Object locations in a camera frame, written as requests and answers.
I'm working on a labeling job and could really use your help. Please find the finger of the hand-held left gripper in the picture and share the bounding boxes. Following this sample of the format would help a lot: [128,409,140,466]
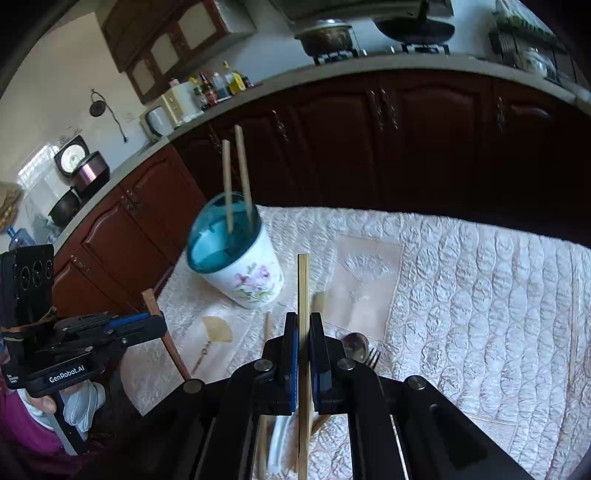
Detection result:
[115,311,168,348]
[107,313,153,331]

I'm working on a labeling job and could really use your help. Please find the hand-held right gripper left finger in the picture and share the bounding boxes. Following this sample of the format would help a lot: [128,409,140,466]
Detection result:
[99,312,300,480]

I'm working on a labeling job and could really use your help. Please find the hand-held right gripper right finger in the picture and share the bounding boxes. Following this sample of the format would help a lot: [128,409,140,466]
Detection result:
[309,312,536,480]

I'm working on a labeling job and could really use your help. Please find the brown wooden chopstick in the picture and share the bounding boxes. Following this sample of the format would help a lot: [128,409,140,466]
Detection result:
[141,289,191,380]

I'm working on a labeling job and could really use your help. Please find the metal spoon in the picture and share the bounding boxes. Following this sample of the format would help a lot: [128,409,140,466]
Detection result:
[342,332,370,364]

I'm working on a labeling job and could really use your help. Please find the light bamboo chopstick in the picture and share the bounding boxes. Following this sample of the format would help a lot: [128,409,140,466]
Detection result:
[298,254,311,480]
[234,124,255,223]
[256,311,271,478]
[222,140,234,232]

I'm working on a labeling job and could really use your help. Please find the floral cup with teal rim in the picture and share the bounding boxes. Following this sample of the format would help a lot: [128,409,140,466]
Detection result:
[186,191,284,310]

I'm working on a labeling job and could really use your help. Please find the person's left forearm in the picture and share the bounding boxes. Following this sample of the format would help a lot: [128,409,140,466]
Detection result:
[0,392,63,464]

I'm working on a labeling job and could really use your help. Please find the person's left hand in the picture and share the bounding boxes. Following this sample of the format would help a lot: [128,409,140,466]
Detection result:
[21,382,108,435]

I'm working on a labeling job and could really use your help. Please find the dark round pot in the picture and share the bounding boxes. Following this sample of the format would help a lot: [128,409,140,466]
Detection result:
[48,187,86,228]

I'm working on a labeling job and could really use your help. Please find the rice cooker with open lid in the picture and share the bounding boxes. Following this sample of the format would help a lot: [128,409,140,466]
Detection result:
[54,136,111,195]

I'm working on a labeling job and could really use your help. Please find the white quilted tablecloth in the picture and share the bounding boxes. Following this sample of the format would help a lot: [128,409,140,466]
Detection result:
[117,203,591,480]

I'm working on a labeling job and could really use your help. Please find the cream countertop appliance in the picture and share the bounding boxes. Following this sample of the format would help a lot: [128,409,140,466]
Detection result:
[161,83,205,128]

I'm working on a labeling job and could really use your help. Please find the dark wooden lower cabinets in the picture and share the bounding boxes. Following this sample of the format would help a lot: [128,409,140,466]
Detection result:
[51,71,591,326]

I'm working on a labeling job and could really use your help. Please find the dark wooden cabinets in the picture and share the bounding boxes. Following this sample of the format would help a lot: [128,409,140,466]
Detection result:
[100,0,258,105]
[51,71,591,326]

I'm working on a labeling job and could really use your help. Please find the group of condiment bottles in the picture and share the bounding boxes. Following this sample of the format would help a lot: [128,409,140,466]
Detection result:
[188,61,254,110]

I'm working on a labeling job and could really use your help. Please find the dark wooden upper cabinets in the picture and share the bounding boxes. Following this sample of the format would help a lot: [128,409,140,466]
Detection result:
[100,0,258,105]

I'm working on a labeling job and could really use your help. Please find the grey kitchen countertop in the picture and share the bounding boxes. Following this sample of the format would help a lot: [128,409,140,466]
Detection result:
[53,52,591,245]

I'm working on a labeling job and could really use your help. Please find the gas stove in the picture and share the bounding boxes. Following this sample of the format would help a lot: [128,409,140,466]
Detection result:
[313,41,451,66]

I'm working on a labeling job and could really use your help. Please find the brown lidded cooking pot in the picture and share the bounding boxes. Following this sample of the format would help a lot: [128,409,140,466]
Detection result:
[294,19,354,56]

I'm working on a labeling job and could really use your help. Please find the black wok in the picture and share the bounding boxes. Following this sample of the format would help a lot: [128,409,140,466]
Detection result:
[372,13,456,44]

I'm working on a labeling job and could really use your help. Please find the range hood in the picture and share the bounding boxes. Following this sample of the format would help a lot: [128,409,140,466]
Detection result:
[268,0,454,22]

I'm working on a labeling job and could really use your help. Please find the metal dish rack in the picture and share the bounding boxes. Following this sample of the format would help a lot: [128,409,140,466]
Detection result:
[488,17,579,85]

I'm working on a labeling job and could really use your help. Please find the black power cable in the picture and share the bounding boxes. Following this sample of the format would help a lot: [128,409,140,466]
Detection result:
[106,102,129,144]

